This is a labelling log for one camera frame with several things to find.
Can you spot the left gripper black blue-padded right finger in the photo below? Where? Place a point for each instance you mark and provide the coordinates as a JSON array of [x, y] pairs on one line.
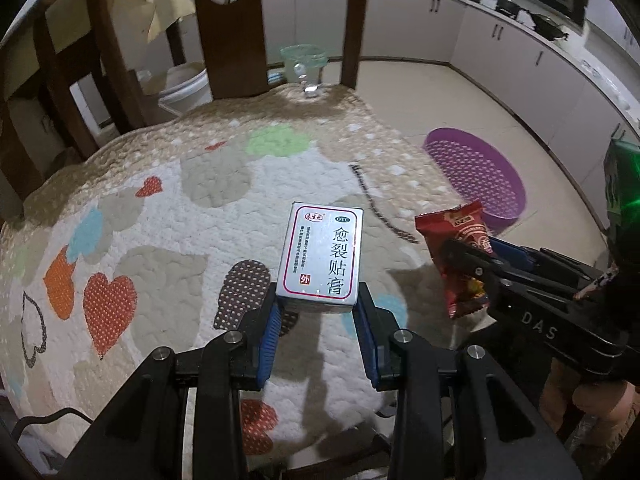
[[459, 415]]

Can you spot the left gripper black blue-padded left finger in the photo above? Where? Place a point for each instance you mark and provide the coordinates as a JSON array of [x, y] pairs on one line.
[[139, 434]]

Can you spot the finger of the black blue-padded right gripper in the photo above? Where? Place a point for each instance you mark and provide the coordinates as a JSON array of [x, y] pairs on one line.
[[475, 259]]

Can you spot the red snack packet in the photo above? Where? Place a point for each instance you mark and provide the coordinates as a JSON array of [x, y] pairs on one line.
[[452, 235]]

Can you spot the white medicine box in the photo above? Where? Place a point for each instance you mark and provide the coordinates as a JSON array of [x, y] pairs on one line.
[[320, 261]]

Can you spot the grey kitchen cabinets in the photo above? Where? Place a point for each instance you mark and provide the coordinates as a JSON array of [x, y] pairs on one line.
[[554, 93]]

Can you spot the purple perforated plastic basket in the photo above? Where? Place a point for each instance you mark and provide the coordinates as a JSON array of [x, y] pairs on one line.
[[478, 171]]

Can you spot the beige heart-pattern quilted cushion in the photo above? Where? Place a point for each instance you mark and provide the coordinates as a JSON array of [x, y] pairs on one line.
[[167, 236]]

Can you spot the black wok on stove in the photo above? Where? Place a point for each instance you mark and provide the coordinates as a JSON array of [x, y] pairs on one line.
[[547, 28]]

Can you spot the green bin with liner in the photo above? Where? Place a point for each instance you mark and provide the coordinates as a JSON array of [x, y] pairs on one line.
[[304, 60]]

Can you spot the white plastic bucket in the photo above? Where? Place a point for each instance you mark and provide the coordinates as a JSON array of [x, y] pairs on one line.
[[183, 88]]

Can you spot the dark brown wooden chair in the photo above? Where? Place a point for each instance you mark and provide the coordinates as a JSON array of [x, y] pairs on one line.
[[232, 39]]

